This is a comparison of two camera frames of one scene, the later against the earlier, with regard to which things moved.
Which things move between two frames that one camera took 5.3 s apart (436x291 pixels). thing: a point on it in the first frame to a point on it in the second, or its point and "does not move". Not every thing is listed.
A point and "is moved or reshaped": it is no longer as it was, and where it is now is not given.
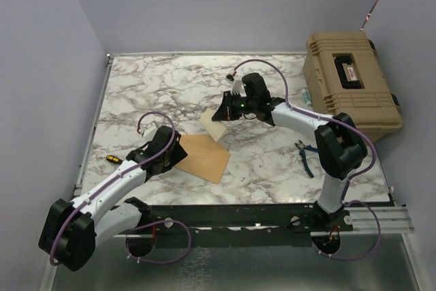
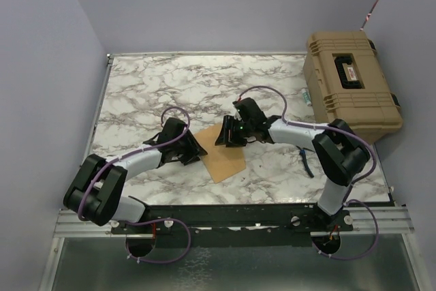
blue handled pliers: [302, 148] does not move
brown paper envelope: [206, 157] is moved or reshaped
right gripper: [225, 112] to [229, 123]
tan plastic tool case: [345, 75] does not move
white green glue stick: [306, 96] does not move
